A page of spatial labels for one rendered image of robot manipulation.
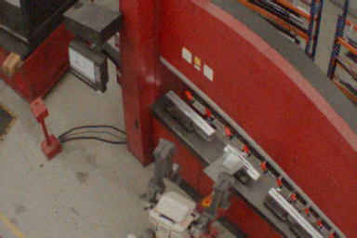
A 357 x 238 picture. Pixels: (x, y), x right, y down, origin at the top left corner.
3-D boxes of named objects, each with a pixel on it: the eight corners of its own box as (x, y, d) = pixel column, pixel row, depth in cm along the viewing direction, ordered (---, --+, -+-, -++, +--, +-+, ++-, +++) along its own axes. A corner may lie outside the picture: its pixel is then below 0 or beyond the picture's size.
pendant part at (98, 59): (70, 71, 426) (67, 45, 396) (78, 61, 431) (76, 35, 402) (102, 94, 411) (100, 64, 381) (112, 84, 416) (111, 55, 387)
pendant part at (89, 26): (68, 75, 441) (61, 14, 372) (85, 58, 452) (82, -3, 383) (104, 102, 424) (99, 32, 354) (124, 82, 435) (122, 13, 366)
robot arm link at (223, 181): (211, 182, 323) (224, 190, 320) (223, 168, 331) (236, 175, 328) (199, 218, 356) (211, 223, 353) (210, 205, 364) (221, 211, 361)
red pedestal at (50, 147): (40, 149, 524) (26, 105, 456) (54, 138, 533) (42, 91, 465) (48, 162, 515) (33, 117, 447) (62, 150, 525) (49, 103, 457)
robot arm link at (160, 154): (151, 148, 337) (165, 156, 334) (164, 135, 345) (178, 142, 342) (147, 189, 369) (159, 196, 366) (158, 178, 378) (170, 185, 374)
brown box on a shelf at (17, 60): (-1, 69, 467) (-3, 62, 457) (12, 54, 479) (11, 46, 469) (10, 78, 458) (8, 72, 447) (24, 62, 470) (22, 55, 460)
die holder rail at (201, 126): (165, 101, 453) (165, 94, 445) (171, 97, 455) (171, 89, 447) (208, 142, 431) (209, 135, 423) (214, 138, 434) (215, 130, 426)
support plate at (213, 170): (203, 170, 403) (203, 170, 402) (229, 151, 413) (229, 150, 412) (218, 185, 395) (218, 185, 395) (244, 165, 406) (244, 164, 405)
